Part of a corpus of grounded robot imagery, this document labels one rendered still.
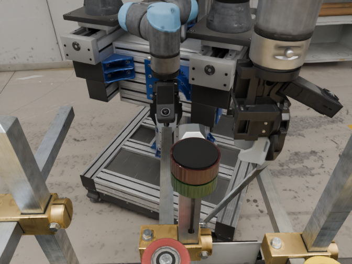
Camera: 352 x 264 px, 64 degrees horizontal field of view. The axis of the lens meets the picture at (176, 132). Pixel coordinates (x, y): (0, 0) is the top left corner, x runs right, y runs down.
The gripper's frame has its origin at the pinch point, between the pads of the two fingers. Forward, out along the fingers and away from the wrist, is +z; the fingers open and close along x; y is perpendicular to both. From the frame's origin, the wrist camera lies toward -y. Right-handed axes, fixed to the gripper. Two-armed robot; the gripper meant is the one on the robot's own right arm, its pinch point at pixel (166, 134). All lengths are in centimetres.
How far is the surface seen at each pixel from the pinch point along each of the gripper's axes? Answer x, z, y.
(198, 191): -4, -26, -43
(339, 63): -190, 83, 223
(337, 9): -165, 24, 219
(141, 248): 4.4, -4.4, -38.1
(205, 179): -5, -28, -43
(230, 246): -13.4, 3.7, -33.6
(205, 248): -7.2, -3.3, -37.9
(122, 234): 25, 83, 19
